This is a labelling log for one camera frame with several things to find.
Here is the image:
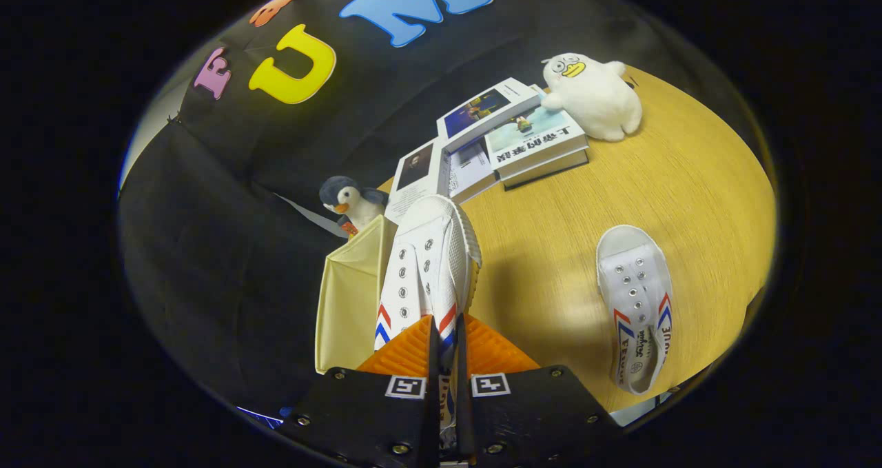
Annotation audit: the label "lit monitor screen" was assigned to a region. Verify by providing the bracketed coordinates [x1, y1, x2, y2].
[238, 406, 285, 429]

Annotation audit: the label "beige fabric storage box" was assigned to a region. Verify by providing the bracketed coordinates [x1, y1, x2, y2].
[315, 214, 400, 374]

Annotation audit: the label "grey penguin plush toy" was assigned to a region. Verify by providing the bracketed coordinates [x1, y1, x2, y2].
[318, 176, 390, 238]

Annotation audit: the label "black backdrop cloth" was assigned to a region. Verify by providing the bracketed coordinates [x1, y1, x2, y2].
[117, 0, 766, 414]

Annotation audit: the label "white duck plush toy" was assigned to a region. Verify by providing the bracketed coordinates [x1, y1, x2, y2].
[540, 53, 643, 143]

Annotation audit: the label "white book with printed text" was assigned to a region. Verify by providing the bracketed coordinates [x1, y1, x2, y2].
[447, 137, 500, 203]

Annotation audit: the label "white canvas shoe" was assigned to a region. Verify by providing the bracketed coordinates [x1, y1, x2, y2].
[374, 194, 483, 451]
[595, 225, 675, 395]

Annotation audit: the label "white book with portrait cover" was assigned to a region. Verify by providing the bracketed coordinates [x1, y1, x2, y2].
[384, 137, 452, 224]

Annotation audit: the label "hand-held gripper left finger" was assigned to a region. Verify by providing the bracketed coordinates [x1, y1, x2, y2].
[279, 314, 442, 468]

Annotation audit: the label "thick book with teal cover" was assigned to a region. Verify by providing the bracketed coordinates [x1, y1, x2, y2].
[484, 106, 591, 191]

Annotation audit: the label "book with blue cover picture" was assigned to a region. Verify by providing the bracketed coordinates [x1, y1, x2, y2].
[436, 77, 545, 155]

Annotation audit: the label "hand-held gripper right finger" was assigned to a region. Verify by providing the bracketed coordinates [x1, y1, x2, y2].
[453, 313, 621, 467]

